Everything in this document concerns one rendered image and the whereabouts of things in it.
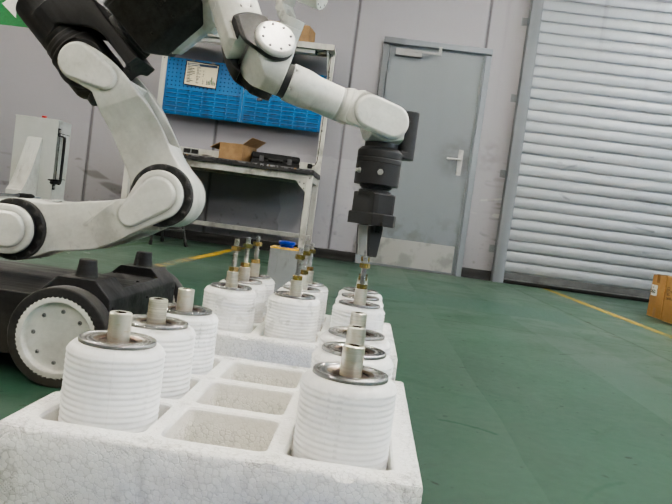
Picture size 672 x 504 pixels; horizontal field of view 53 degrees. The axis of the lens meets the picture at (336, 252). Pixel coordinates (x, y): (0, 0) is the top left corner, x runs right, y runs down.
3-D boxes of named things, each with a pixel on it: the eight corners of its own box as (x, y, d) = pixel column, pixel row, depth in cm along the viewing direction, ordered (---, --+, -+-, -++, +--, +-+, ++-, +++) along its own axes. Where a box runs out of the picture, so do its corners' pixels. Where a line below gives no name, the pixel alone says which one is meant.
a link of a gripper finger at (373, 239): (363, 255, 131) (367, 224, 130) (376, 257, 132) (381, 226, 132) (367, 256, 129) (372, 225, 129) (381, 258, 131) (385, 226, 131)
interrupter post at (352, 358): (337, 379, 65) (341, 345, 65) (338, 373, 68) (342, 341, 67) (361, 382, 65) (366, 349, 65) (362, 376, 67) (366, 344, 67)
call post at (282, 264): (253, 375, 161) (269, 247, 159) (257, 369, 168) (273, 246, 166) (282, 379, 161) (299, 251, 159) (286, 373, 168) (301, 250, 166)
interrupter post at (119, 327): (101, 345, 66) (104, 312, 66) (110, 340, 69) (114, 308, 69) (124, 348, 66) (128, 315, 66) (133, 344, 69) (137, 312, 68)
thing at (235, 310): (211, 394, 117) (224, 291, 116) (182, 379, 123) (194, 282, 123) (255, 389, 123) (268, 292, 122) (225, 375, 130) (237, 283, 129)
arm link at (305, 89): (343, 103, 123) (245, 59, 118) (322, 133, 132) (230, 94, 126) (353, 62, 128) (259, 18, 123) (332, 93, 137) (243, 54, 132)
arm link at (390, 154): (364, 161, 126) (372, 100, 126) (348, 163, 137) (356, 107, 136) (419, 169, 129) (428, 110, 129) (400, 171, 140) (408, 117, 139)
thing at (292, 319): (311, 403, 119) (324, 303, 118) (257, 399, 117) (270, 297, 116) (304, 388, 128) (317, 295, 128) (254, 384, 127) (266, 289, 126)
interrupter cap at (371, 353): (318, 356, 74) (319, 350, 74) (323, 343, 82) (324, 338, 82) (386, 365, 74) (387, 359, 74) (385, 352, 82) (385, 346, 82)
